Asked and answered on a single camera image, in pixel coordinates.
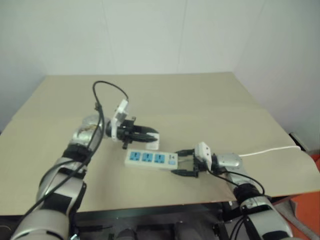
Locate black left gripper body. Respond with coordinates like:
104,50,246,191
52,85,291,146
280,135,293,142
116,116,139,150

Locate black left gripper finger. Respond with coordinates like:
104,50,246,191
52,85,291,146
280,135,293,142
134,125,159,135
134,133,156,143

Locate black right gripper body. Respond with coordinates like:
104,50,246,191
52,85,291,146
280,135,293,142
192,149,209,179

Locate white charger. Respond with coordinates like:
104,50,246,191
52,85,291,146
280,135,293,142
144,132,160,151

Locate white power strip blue sockets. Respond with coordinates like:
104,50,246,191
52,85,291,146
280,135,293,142
124,148,179,172

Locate dark rounded shape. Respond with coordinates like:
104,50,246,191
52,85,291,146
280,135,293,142
116,227,138,240

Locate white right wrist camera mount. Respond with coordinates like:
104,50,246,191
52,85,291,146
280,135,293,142
194,141,214,174

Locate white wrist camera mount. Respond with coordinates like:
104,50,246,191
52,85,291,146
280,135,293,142
194,141,214,174
111,99,131,143

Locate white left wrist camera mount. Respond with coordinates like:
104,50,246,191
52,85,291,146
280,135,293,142
111,99,131,143

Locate black table frame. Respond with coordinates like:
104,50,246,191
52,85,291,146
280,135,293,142
73,196,242,240

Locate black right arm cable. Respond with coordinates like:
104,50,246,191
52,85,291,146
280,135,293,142
206,166,266,240

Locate white power strip cable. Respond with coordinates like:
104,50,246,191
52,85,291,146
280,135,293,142
238,145,302,158

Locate grey strap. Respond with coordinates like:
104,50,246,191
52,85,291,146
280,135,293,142
274,196,307,237

